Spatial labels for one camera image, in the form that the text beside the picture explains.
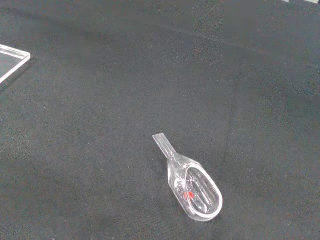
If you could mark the clear acrylic funnel stand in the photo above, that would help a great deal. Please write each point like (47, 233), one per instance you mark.
(10, 62)

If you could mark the black bench cloth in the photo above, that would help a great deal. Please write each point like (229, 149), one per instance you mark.
(100, 125)

